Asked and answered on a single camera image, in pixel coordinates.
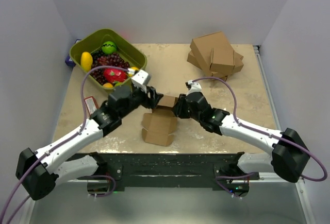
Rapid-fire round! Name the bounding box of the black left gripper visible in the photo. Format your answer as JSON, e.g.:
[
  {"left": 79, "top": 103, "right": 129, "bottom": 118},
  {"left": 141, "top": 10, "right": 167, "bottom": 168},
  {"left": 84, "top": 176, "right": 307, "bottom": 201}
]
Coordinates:
[{"left": 120, "top": 84, "right": 162, "bottom": 118}]

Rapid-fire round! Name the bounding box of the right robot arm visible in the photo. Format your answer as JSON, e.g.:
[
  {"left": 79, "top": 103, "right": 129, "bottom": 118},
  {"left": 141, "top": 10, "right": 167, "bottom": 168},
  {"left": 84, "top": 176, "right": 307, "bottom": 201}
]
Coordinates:
[{"left": 172, "top": 92, "right": 310, "bottom": 183}]

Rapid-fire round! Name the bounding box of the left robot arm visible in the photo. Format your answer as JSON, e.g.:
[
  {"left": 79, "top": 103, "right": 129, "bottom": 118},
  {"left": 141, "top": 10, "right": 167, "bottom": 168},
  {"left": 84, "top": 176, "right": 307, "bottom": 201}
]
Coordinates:
[{"left": 15, "top": 86, "right": 163, "bottom": 200}]

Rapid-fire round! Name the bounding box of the blue box behind basket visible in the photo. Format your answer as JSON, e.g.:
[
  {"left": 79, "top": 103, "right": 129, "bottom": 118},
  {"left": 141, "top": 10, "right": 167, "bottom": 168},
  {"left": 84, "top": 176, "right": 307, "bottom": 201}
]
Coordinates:
[{"left": 65, "top": 54, "right": 76, "bottom": 68}]

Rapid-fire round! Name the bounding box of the small yellow fruit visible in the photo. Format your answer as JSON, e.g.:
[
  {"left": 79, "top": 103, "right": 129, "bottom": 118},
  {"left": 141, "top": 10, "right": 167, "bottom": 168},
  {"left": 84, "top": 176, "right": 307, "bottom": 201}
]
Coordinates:
[{"left": 103, "top": 83, "right": 113, "bottom": 89}]

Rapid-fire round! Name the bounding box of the red dragon fruit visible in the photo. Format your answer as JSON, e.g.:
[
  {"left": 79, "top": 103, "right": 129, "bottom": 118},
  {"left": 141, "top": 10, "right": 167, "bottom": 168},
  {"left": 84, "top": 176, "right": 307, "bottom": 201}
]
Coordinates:
[{"left": 103, "top": 68, "right": 127, "bottom": 84}]

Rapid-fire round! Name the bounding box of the red snack packet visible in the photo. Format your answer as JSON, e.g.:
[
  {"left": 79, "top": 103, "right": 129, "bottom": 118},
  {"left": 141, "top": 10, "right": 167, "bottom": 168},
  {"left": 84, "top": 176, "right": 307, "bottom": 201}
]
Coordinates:
[{"left": 84, "top": 96, "right": 98, "bottom": 115}]

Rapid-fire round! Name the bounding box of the dark purple grape bunch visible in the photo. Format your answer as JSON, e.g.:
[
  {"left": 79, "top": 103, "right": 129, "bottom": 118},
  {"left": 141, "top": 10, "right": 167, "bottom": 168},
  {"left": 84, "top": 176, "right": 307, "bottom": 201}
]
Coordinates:
[{"left": 91, "top": 50, "right": 130, "bottom": 85}]

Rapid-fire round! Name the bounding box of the green apple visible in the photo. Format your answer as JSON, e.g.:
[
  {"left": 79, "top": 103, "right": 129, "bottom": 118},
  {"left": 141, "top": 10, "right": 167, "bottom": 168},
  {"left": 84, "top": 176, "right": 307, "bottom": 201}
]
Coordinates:
[{"left": 101, "top": 41, "right": 117, "bottom": 55}]

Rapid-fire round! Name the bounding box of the green plastic basket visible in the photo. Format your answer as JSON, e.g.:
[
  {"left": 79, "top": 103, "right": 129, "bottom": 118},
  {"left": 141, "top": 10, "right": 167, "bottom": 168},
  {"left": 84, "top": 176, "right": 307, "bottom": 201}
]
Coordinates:
[{"left": 70, "top": 29, "right": 147, "bottom": 93}]

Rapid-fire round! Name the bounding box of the yellow mango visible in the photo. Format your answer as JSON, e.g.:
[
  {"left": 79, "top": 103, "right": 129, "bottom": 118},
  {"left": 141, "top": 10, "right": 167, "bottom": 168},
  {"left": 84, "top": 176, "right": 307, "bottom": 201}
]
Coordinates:
[{"left": 80, "top": 51, "right": 93, "bottom": 72}]

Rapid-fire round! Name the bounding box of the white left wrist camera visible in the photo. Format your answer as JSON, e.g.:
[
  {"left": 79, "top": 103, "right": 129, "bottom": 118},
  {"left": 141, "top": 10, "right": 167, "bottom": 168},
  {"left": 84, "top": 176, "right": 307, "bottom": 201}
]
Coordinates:
[{"left": 131, "top": 70, "right": 151, "bottom": 92}]

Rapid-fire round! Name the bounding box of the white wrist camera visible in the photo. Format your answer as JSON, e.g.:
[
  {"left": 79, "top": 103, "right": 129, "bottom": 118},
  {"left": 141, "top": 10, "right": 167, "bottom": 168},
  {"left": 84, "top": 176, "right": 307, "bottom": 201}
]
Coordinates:
[
  {"left": 185, "top": 80, "right": 202, "bottom": 95},
  {"left": 131, "top": 70, "right": 151, "bottom": 92}
]

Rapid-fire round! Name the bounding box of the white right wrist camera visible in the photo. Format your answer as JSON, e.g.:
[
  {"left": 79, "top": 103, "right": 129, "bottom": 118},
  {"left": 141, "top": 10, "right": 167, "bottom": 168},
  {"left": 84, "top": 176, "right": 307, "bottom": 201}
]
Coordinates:
[{"left": 185, "top": 80, "right": 202, "bottom": 95}]

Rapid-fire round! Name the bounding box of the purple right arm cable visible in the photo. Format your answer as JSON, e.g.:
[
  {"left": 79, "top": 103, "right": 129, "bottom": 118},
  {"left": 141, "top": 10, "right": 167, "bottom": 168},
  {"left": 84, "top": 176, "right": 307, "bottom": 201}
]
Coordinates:
[{"left": 190, "top": 77, "right": 328, "bottom": 199}]

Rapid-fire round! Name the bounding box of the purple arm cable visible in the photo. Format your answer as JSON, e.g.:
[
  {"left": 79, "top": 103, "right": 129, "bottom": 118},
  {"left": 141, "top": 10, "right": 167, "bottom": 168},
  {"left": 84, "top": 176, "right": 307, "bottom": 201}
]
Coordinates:
[
  {"left": 190, "top": 77, "right": 328, "bottom": 199},
  {"left": 0, "top": 66, "right": 135, "bottom": 224}
]

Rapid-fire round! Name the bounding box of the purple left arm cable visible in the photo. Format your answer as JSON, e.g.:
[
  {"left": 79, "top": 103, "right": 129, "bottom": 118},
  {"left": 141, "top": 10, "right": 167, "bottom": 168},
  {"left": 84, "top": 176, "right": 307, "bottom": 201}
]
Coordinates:
[{"left": 0, "top": 66, "right": 135, "bottom": 224}]

